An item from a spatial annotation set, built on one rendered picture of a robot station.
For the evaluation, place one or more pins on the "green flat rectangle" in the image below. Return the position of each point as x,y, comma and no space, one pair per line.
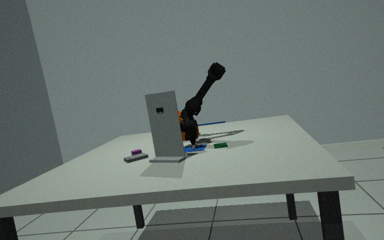
220,145

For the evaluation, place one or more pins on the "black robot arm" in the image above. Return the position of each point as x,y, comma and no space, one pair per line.
193,106

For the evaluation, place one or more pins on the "small purple block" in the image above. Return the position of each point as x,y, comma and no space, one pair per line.
137,151

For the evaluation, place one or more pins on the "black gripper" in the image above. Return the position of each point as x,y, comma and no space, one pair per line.
190,129

